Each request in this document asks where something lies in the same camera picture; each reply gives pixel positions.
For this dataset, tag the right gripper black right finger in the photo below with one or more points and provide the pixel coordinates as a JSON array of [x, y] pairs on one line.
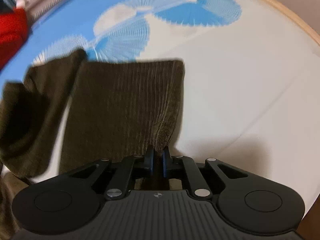
[[167, 162]]

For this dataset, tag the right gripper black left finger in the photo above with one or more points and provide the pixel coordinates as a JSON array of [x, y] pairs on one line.
[[149, 160]]

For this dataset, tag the dark brown corduroy pants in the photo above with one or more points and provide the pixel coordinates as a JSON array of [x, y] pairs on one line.
[[115, 110]]

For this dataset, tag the blue white patterned bedsheet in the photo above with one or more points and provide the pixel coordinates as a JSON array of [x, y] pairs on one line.
[[250, 93]]

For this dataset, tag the red garment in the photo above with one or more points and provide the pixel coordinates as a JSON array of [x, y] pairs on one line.
[[14, 33]]

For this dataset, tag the wooden bed frame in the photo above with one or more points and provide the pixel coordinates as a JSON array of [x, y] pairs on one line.
[[294, 18]]

